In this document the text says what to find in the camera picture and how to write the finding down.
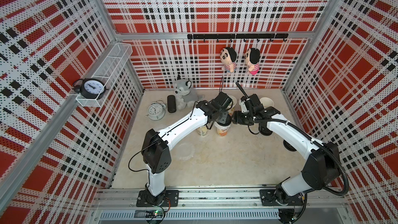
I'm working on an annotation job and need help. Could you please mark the black cup lid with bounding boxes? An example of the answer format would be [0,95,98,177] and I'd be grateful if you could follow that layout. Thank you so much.
[283,140,296,152]
[217,113,232,127]
[259,123,273,136]

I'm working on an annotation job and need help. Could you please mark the paper milk tea cup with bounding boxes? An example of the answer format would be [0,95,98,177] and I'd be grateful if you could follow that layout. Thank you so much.
[197,125,208,136]

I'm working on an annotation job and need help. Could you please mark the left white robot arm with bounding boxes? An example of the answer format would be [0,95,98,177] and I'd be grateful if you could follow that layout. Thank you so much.
[141,92,233,206]

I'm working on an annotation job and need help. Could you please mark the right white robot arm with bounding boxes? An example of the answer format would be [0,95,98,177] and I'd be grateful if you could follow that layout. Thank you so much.
[232,94,349,205]

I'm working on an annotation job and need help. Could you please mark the grey husky plush toy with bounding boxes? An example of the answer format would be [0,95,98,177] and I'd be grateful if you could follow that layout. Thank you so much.
[174,74,204,110]

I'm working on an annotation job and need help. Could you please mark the black glasses case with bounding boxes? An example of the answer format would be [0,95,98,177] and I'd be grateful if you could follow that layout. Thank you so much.
[167,95,177,113]

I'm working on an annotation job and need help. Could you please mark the hanging doll pink dress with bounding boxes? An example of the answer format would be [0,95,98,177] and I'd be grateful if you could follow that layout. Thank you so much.
[244,48,260,75]

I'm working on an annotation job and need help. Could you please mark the hanging doll blue shorts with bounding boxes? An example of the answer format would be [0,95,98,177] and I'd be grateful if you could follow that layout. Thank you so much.
[220,47,237,74]

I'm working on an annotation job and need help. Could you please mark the white alarm clock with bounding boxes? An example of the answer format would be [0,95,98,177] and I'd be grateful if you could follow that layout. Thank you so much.
[146,100,167,121]

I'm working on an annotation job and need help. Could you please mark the black hook rail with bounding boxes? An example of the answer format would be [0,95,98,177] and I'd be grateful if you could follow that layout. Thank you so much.
[187,33,289,40]

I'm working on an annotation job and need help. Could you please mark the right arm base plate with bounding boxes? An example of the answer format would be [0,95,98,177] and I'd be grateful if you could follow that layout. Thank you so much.
[260,189,304,206]

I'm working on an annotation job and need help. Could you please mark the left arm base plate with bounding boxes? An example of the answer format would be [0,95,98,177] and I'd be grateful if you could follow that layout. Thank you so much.
[136,189,180,207]

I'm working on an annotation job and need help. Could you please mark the white wire basket shelf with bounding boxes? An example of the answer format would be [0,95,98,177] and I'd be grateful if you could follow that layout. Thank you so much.
[76,43,132,107]

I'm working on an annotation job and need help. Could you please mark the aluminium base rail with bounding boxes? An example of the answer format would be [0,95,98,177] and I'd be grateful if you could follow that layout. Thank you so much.
[87,185,355,224]

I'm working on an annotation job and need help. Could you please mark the black wall clock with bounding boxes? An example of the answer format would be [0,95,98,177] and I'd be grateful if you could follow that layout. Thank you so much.
[73,78,107,100]

